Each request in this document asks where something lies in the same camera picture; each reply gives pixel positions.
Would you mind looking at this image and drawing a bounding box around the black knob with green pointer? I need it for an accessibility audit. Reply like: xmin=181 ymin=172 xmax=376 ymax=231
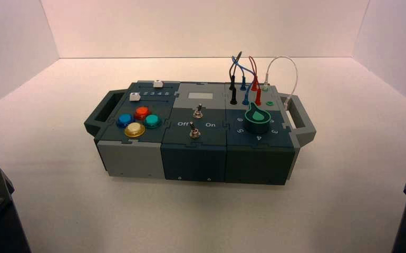
xmin=244 ymin=107 xmax=273 ymax=135

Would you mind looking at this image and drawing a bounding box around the pale rectangular display window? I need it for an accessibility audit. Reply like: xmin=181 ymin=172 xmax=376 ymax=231
xmin=188 ymin=92 xmax=214 ymax=103

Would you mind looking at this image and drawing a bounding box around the dark teal grey control box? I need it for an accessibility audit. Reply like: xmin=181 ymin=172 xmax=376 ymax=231
xmin=84 ymin=81 xmax=317 ymax=186

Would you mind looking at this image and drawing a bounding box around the teal round push button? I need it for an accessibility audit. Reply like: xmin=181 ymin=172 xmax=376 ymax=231
xmin=143 ymin=114 xmax=162 ymax=129

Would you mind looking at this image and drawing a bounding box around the orange round push button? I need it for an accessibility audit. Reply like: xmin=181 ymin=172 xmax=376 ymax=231
xmin=133 ymin=106 xmax=151 ymax=121

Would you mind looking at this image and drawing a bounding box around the yellow round push button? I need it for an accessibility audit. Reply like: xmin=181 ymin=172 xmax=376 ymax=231
xmin=124 ymin=122 xmax=147 ymax=138

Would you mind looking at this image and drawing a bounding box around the blue round push button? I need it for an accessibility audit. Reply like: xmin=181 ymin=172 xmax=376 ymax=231
xmin=116 ymin=113 xmax=136 ymax=129

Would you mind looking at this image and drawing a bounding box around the black jumper cable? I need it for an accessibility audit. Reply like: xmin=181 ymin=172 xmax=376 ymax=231
xmin=228 ymin=51 xmax=243 ymax=105

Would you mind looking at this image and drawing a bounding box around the blue jumper cable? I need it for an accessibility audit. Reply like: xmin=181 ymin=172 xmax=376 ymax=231
xmin=231 ymin=55 xmax=257 ymax=106

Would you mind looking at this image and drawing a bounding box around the red jumper cable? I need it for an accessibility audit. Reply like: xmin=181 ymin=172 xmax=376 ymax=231
xmin=248 ymin=55 xmax=263 ymax=106

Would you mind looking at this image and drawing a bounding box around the white jumper cable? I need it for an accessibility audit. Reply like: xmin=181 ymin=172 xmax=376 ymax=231
xmin=262 ymin=55 xmax=299 ymax=112

